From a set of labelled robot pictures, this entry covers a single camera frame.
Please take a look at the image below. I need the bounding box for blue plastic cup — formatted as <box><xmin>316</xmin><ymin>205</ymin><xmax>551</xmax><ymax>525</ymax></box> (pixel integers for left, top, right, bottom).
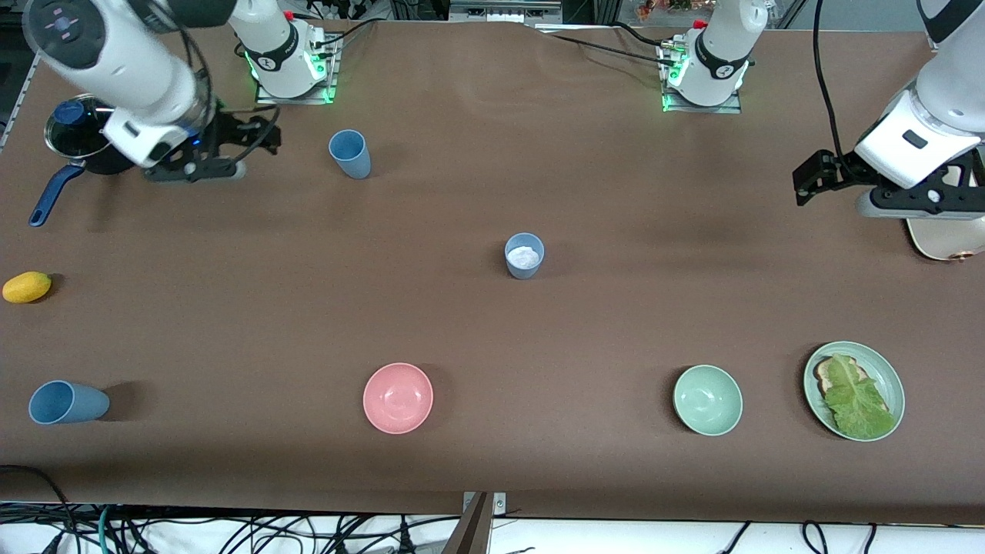
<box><xmin>28</xmin><ymin>380</ymin><xmax>110</xmax><ymax>426</ymax></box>
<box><xmin>329</xmin><ymin>129</ymin><xmax>372</xmax><ymax>180</ymax></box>
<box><xmin>505</xmin><ymin>232</ymin><xmax>546</xmax><ymax>280</ymax></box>

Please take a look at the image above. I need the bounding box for cream rounded board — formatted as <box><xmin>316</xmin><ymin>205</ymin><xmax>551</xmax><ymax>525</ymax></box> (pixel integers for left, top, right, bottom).
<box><xmin>904</xmin><ymin>165</ymin><xmax>985</xmax><ymax>263</ymax></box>

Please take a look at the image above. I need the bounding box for glass lid with blue knob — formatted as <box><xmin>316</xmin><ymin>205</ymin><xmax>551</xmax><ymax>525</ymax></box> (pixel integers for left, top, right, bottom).
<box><xmin>44</xmin><ymin>94</ymin><xmax>116</xmax><ymax>159</ymax></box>

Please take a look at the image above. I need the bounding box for slice of bread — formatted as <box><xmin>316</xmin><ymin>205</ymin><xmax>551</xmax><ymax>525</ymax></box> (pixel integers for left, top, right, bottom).
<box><xmin>816</xmin><ymin>355</ymin><xmax>874</xmax><ymax>399</ymax></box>

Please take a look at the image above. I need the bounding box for light green plate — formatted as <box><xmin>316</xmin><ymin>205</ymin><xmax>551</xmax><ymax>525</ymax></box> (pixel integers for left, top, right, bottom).
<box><xmin>803</xmin><ymin>341</ymin><xmax>906</xmax><ymax>442</ymax></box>

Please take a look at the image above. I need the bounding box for green lettuce leaf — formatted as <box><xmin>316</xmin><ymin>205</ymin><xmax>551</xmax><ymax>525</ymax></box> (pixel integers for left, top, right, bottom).
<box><xmin>823</xmin><ymin>354</ymin><xmax>898</xmax><ymax>440</ymax></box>

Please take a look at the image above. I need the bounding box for light green bowl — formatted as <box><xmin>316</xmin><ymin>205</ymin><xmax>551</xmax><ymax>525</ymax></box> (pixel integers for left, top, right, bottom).
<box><xmin>673</xmin><ymin>364</ymin><xmax>744</xmax><ymax>437</ymax></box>

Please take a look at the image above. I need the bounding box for yellow lemon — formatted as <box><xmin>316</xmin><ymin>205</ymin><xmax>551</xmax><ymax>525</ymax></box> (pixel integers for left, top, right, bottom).
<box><xmin>2</xmin><ymin>271</ymin><xmax>53</xmax><ymax>304</ymax></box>

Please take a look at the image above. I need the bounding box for pink bowl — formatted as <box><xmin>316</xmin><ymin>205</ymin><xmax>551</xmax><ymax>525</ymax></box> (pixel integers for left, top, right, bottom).
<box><xmin>362</xmin><ymin>362</ymin><xmax>434</xmax><ymax>435</ymax></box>

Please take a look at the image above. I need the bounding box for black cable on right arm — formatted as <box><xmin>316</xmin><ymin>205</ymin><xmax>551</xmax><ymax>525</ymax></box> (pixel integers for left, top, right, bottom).
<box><xmin>164</xmin><ymin>0</ymin><xmax>218</xmax><ymax>130</ymax></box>

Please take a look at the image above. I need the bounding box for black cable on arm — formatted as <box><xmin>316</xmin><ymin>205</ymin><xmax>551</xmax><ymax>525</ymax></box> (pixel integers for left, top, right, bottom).
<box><xmin>164</xmin><ymin>0</ymin><xmax>218</xmax><ymax>130</ymax></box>
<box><xmin>813</xmin><ymin>0</ymin><xmax>856</xmax><ymax>167</ymax></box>

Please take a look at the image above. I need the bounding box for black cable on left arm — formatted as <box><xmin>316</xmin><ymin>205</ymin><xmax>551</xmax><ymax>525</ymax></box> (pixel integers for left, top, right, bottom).
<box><xmin>813</xmin><ymin>0</ymin><xmax>856</xmax><ymax>167</ymax></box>

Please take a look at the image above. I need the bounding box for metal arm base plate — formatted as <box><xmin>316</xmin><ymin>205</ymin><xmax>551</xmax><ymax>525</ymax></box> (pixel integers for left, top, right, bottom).
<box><xmin>660</xmin><ymin>42</ymin><xmax>743</xmax><ymax>115</ymax></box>
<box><xmin>255</xmin><ymin>35</ymin><xmax>340</xmax><ymax>105</ymax></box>

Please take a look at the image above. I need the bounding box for black cable on table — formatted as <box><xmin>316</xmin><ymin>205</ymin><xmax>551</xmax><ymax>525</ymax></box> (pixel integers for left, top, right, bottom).
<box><xmin>533</xmin><ymin>22</ymin><xmax>679</xmax><ymax>67</ymax></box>
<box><xmin>312</xmin><ymin>18</ymin><xmax>378</xmax><ymax>52</ymax></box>

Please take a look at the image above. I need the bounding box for black pot with blue handle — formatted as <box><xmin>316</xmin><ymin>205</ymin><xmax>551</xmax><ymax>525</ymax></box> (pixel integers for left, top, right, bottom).
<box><xmin>29</xmin><ymin>94</ymin><xmax>139</xmax><ymax>228</ymax></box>

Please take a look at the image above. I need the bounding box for silver aluminium frame rail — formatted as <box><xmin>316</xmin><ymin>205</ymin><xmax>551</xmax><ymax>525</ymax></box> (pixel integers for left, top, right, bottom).
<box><xmin>449</xmin><ymin>0</ymin><xmax>565</xmax><ymax>23</ymax></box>

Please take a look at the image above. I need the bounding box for black looped floor cable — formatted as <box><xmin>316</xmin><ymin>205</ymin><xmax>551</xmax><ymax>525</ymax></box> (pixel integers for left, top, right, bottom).
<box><xmin>0</xmin><ymin>464</ymin><xmax>78</xmax><ymax>554</ymax></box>

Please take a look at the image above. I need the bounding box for metal table edge bracket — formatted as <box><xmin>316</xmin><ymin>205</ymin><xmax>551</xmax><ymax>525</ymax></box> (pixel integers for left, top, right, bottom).
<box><xmin>442</xmin><ymin>491</ymin><xmax>507</xmax><ymax>554</ymax></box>

